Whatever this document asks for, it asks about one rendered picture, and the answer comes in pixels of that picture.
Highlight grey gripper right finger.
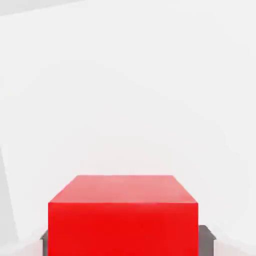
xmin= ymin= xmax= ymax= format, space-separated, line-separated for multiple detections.
xmin=197 ymin=224 xmax=234 ymax=256

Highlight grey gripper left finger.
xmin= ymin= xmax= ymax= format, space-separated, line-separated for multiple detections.
xmin=23 ymin=229 xmax=49 ymax=256

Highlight small red cube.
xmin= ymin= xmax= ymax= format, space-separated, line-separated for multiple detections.
xmin=47 ymin=174 xmax=199 ymax=256

